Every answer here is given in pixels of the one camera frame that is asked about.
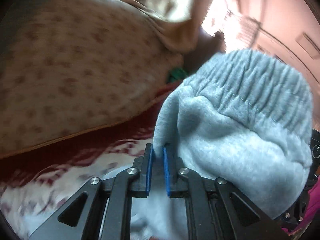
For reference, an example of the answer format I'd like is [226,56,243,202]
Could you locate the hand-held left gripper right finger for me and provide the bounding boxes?
[163,142,288,240]

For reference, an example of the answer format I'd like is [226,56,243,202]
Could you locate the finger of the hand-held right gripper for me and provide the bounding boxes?
[274,177,313,233]

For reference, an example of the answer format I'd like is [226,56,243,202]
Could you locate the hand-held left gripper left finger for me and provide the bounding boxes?
[29,143,153,240]

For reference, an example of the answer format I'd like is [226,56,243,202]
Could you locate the grey pants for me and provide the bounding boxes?
[102,49,314,240]

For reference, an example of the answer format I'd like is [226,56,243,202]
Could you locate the green object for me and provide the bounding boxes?
[167,66,188,83]

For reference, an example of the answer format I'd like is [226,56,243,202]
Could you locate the white and red floral blanket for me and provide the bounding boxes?
[0,80,180,240]

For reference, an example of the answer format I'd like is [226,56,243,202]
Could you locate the beige floral quilt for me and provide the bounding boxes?
[0,0,184,159]

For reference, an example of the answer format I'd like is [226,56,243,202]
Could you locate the beige curtain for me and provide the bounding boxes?
[97,0,223,54]

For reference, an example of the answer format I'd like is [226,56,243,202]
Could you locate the bright window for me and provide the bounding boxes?
[200,0,240,38]

